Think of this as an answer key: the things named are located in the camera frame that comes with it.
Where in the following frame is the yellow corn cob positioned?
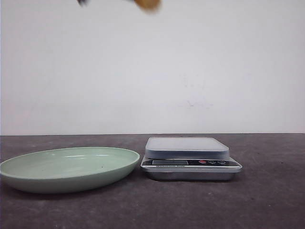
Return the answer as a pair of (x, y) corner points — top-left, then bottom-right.
(134, 0), (162, 14)

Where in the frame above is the light green plate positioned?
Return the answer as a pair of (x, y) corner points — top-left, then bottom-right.
(0, 147), (140, 194)

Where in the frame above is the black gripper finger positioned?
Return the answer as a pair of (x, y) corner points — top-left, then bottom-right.
(77, 0), (90, 6)

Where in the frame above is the silver digital kitchen scale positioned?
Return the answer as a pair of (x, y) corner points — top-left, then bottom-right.
(141, 137), (243, 181)

